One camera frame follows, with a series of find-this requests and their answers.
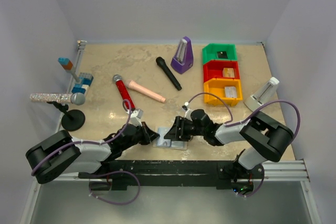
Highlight pink microphone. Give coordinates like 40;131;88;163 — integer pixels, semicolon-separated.
124;80;166;103

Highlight green storage bin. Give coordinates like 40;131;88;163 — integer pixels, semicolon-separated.
202;44;237;64

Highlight blue toy brick tower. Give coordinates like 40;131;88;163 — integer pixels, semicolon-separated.
58;57;94;96

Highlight red glitter microphone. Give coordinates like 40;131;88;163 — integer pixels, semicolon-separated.
112;74;135;111

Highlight card stack in yellow bin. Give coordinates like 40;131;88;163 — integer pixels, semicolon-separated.
224;86;237;99

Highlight silver glitter microphone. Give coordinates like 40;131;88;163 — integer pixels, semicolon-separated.
29;93;86;105

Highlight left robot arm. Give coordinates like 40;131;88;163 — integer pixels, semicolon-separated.
25;122;160;184

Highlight red storage bin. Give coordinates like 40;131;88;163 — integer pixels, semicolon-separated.
203;60;240;82

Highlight purple metronome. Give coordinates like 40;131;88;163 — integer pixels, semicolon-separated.
171;36;194;74

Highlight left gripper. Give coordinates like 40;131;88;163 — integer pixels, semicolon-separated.
121;122;160;151

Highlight black item in green bin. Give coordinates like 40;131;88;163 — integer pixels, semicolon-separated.
217;51;228;59

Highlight wooden block in red bin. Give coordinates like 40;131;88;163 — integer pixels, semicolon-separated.
223;68;235;79

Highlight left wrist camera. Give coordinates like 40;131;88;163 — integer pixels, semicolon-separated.
130;109;143;127

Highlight blue credit cards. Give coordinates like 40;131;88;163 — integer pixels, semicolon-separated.
156;127;186;148

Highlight black microphone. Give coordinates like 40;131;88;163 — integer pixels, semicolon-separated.
155;57;182;91

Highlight black microphone stand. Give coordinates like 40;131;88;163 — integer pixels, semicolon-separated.
48;102;86;132

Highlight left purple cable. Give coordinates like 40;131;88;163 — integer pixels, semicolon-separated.
30;99;133;177

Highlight yellow storage bin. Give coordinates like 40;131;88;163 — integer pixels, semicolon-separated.
204;78;243;106

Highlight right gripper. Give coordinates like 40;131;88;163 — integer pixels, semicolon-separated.
164;115;206;142

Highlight beige leather card holder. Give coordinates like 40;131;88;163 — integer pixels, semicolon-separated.
154;126;188;151

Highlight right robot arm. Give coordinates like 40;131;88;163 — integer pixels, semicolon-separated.
164;109;297;179

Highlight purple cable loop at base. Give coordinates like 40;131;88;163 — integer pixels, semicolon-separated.
88;170;143;206

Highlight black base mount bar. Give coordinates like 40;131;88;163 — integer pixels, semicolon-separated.
78;160;263;190

